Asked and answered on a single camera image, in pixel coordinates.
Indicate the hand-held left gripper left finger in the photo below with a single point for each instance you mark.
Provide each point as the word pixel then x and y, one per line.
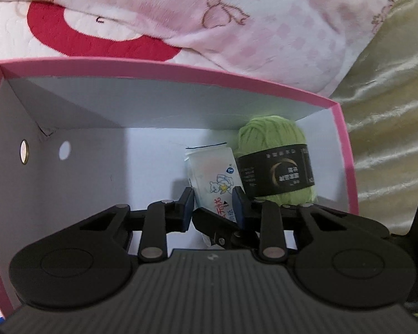
pixel 186 212

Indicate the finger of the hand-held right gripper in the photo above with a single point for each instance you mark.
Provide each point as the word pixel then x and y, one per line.
pixel 212 226

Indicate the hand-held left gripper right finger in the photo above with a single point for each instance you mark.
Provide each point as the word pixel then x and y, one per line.
pixel 237 208

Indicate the white tissue pack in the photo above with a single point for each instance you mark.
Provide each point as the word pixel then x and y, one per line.
pixel 212 177

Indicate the green yarn ball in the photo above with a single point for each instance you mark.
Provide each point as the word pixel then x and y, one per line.
pixel 264 135

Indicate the pink cardboard box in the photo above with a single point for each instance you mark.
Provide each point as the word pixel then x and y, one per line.
pixel 90 104

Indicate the cream satin cloth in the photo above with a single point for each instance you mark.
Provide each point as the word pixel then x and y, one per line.
pixel 397 111

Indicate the pink printed pillow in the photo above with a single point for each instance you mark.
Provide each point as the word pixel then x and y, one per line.
pixel 264 24

